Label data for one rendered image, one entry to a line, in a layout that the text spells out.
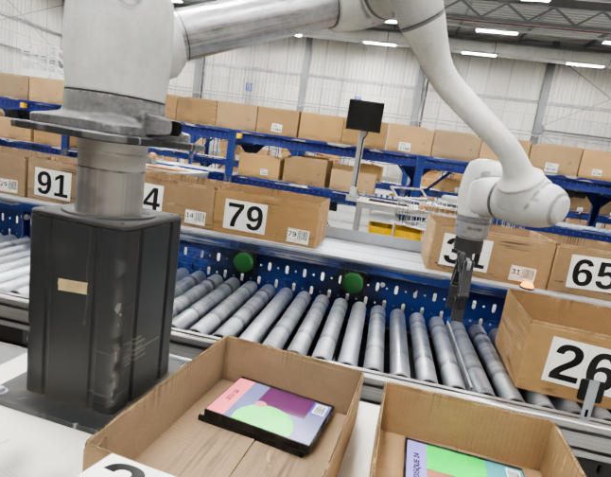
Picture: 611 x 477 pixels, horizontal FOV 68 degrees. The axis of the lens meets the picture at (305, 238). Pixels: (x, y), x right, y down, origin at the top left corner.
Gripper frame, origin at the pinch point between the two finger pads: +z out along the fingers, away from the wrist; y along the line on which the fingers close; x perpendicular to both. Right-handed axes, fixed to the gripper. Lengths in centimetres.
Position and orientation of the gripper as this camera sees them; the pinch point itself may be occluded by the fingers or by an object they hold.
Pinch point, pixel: (454, 307)
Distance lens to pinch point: 136.6
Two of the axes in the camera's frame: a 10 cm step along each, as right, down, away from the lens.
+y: -1.8, 1.6, -9.7
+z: -1.4, 9.7, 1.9
